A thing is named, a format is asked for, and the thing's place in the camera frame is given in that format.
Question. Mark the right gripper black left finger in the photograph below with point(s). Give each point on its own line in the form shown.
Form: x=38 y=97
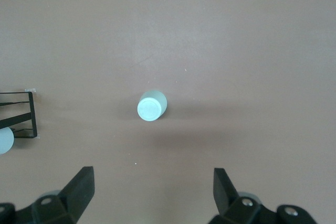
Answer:
x=78 y=190

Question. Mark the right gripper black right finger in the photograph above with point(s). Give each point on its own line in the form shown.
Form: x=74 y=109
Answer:
x=223 y=192

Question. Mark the pale green plastic cup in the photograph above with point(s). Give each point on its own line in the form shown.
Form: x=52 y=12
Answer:
x=149 y=110

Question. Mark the grey plastic cup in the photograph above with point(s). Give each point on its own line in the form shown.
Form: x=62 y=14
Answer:
x=5 y=141

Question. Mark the clear adhesive tape piece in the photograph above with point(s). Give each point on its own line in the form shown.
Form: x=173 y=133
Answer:
x=30 y=89

